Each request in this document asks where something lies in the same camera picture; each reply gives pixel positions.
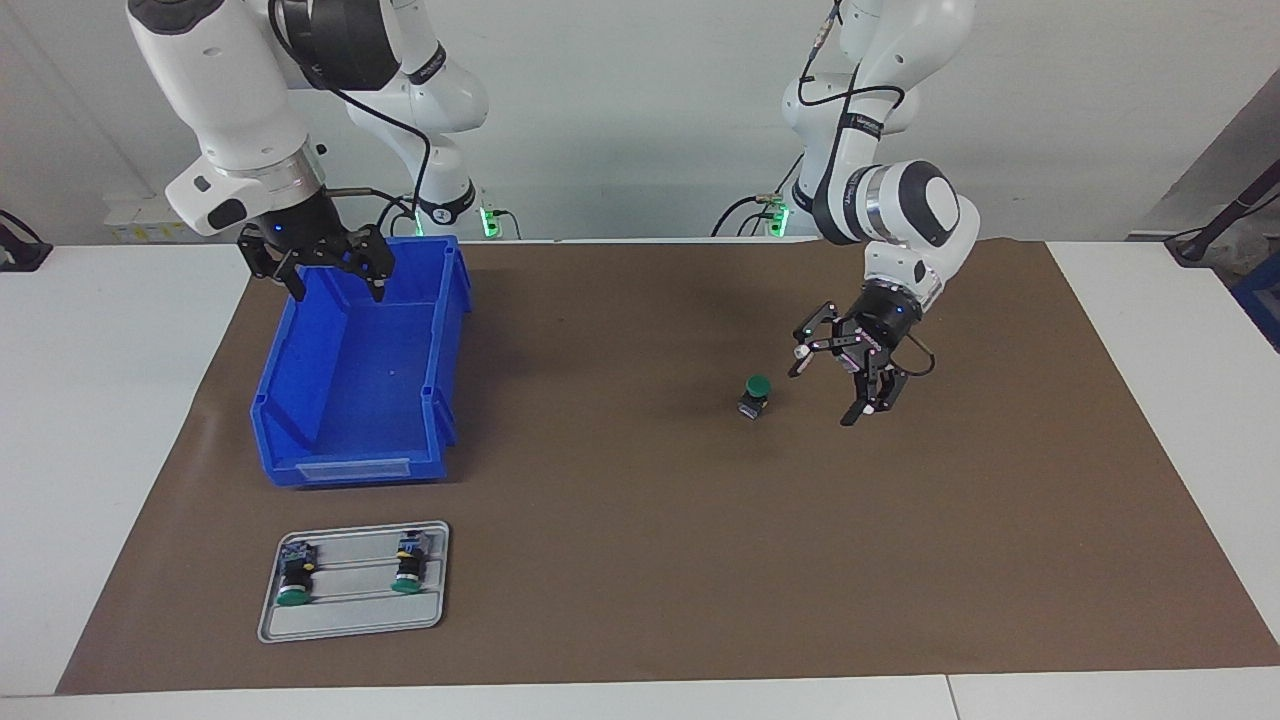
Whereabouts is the blue crate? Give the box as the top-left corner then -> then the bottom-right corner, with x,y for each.
1232,250 -> 1280,353

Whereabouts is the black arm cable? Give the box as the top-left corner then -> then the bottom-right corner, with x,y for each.
268,0 -> 433,238
800,0 -> 941,379

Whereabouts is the black clamp base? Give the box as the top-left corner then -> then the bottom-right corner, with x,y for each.
0,210 -> 53,273

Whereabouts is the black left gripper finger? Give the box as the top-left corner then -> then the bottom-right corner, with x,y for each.
790,302 -> 849,377
842,345 -> 906,428

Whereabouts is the blue plastic storage bin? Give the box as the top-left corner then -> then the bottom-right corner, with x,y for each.
250,235 -> 473,489

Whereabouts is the brown table mat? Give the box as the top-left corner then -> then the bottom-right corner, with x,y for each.
55,238 -> 1280,696

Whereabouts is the black base power cable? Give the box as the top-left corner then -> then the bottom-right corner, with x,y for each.
710,148 -> 807,239

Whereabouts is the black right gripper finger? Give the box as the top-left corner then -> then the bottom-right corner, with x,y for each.
342,226 -> 395,303
238,228 -> 306,303

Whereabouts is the black stand pole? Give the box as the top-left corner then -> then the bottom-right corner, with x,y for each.
1165,160 -> 1280,266

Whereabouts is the grey metal tray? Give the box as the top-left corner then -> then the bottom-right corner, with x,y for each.
258,520 -> 451,644

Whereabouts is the white wall socket box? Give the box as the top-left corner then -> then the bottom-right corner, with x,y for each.
103,193 -> 216,244

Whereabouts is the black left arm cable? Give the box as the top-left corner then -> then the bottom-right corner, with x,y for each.
800,0 -> 941,379

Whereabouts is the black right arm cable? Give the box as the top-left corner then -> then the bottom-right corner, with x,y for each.
268,0 -> 433,238

